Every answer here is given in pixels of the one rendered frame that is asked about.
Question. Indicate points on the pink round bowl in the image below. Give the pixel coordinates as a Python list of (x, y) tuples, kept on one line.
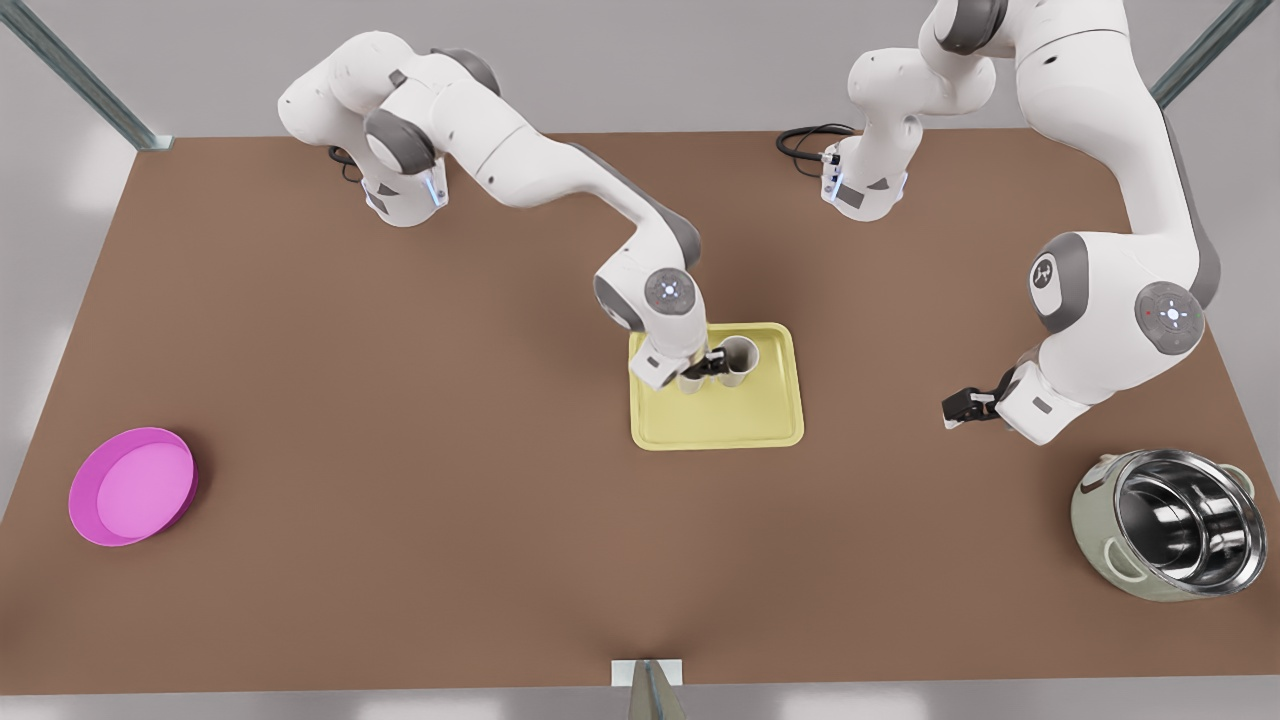
[(135, 490)]

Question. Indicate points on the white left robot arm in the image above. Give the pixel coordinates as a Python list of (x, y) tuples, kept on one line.
[(1110, 300)]

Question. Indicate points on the yellow rectangular tray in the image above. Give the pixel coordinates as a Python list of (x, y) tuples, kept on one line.
[(735, 420)]

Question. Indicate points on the white IKEA cup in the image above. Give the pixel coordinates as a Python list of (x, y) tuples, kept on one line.
[(690, 384), (740, 360)]

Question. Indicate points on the silver frame post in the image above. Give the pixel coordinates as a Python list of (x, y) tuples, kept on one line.
[(1205, 50), (652, 692), (80, 80)]

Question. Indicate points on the pale green steel pot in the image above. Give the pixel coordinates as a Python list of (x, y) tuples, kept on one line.
[(1180, 525)]

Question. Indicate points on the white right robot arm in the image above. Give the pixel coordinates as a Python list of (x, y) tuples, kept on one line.
[(520, 165)]

